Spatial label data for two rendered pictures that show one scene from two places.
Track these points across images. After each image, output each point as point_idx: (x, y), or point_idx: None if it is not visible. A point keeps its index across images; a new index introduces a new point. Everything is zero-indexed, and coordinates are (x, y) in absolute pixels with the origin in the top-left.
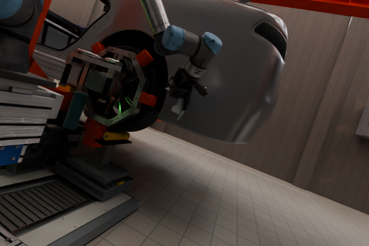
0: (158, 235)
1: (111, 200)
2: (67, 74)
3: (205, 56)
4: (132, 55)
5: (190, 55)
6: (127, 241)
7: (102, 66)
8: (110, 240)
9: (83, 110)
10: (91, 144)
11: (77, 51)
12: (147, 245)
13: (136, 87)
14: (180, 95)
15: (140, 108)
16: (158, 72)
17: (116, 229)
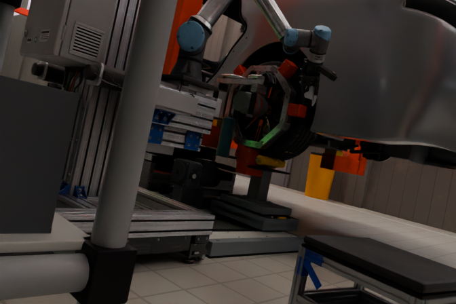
0: None
1: (272, 233)
2: None
3: (318, 44)
4: (274, 68)
5: (307, 45)
6: (292, 262)
7: (246, 83)
8: (274, 258)
9: (233, 138)
10: (244, 170)
11: (222, 77)
12: (316, 269)
13: None
14: (310, 83)
15: (290, 123)
16: None
17: (280, 256)
